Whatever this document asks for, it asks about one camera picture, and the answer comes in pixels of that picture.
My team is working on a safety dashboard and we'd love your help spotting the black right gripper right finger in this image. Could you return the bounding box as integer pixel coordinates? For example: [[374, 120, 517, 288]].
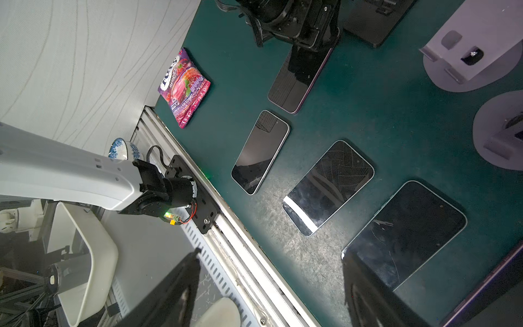
[[342, 252, 428, 326]]

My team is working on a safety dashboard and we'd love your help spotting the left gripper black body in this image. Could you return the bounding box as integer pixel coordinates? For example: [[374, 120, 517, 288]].
[[237, 0, 340, 51]]

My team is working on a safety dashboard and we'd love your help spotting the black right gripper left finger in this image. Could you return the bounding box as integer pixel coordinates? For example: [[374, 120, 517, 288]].
[[117, 248, 201, 327]]

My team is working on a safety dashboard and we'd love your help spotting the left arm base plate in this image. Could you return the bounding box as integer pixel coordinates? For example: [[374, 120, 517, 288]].
[[166, 155, 221, 234]]

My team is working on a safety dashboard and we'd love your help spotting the white vented cable duct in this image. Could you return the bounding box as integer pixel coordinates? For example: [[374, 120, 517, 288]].
[[182, 222, 263, 327]]

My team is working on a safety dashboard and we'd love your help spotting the back black phone stand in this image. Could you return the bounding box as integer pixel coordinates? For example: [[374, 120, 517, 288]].
[[343, 0, 416, 48]]

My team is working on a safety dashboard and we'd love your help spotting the purple snack packet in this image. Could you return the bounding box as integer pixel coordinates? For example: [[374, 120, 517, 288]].
[[157, 48, 211, 129]]

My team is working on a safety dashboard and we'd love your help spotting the grey round stand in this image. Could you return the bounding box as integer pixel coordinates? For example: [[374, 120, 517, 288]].
[[420, 0, 522, 93], [473, 91, 522, 171]]

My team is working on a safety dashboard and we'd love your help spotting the small round beige container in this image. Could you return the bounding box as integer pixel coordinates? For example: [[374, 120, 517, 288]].
[[193, 297, 241, 327]]

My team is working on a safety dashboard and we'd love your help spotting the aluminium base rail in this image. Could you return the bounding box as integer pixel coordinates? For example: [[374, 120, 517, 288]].
[[132, 106, 319, 326]]

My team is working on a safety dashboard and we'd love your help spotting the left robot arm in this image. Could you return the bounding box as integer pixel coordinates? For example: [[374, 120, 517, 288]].
[[1, 123, 197, 217]]

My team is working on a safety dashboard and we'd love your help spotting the purple edged black phone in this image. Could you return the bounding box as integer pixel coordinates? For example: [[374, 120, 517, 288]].
[[440, 242, 522, 326]]

